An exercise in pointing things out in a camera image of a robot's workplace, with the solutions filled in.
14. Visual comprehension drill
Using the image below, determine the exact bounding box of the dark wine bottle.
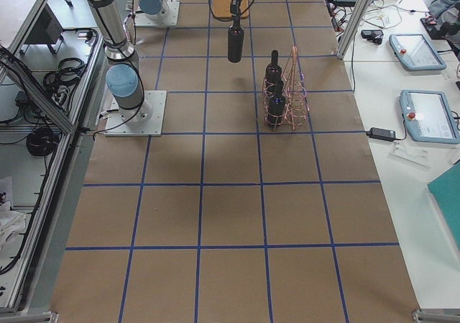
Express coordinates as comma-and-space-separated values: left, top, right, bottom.
266, 81, 286, 129
227, 18, 244, 63

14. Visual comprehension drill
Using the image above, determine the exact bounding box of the teach pendant tablet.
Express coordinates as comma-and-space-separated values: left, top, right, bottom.
389, 34, 446, 71
400, 90, 459, 145

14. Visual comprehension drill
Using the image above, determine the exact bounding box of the near teach pendant tablet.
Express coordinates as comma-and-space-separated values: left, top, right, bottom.
400, 90, 459, 145

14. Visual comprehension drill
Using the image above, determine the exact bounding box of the aluminium frame post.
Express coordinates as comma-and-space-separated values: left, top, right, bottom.
336, 0, 371, 60

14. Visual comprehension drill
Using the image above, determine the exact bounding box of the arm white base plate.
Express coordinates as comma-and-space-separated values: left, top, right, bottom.
135, 0, 180, 28
103, 91, 167, 137

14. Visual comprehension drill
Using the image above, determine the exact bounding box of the black power adapter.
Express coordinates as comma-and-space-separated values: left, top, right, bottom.
366, 127, 396, 142

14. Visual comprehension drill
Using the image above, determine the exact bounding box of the dark wine bottle in basket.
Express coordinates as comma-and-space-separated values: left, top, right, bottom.
266, 81, 286, 129

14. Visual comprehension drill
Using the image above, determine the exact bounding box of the wooden serving tray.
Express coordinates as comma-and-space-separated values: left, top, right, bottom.
211, 0, 249, 19

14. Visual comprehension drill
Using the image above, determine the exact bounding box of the copper wire bottle basket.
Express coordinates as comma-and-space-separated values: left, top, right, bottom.
262, 46, 309, 131

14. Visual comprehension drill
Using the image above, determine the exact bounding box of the far teach pendant tablet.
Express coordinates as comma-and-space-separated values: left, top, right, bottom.
389, 34, 446, 71

